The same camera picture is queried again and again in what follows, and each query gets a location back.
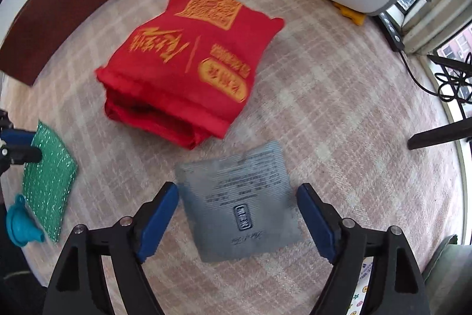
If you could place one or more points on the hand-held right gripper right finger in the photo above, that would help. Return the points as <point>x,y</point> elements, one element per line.
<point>317,222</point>

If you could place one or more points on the grey foil packet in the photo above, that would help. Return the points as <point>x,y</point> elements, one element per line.
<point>236,197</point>

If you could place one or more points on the green glitter sponge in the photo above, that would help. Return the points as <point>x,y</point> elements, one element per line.
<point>49,182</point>

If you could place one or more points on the blue silicone funnel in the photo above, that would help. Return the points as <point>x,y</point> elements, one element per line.
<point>20,222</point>

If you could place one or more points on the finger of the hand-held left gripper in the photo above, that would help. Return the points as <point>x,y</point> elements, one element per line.
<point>22,154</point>
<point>16,137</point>

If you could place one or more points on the black tripod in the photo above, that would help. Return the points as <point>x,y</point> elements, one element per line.
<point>438,135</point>

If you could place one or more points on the white printed tissue pack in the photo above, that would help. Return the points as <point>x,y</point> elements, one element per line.
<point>363,281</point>

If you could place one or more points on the brown cardboard box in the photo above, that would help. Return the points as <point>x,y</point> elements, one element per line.
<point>92,5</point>

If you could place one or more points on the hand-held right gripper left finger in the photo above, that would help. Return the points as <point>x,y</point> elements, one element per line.
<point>158,219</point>

